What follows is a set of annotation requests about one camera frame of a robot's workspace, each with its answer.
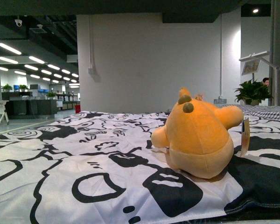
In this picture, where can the orange plush toy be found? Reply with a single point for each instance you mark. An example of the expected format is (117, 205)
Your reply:
(196, 133)

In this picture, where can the red bin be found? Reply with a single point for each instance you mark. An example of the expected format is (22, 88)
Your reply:
(77, 109)

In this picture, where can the black and white patterned blanket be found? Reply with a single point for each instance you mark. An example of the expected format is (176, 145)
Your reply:
(101, 168)

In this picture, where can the paper hang tag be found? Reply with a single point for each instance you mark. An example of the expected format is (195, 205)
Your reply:
(245, 137)

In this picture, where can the green potted plant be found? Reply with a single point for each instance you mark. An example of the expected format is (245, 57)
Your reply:
(252, 91)

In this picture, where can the framed picture on stand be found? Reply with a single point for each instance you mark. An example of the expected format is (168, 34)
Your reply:
(251, 67)

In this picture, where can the dark office counter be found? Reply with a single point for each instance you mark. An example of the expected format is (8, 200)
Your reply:
(22, 105)

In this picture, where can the person's head behind plant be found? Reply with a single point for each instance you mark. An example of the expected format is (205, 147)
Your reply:
(266, 81)

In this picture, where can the white desk lamp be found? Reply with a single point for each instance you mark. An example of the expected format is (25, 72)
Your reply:
(273, 76)

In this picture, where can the striped grey bedding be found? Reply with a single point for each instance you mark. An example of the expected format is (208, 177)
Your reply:
(260, 112)

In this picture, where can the white security camera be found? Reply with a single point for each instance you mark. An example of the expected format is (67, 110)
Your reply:
(18, 22)

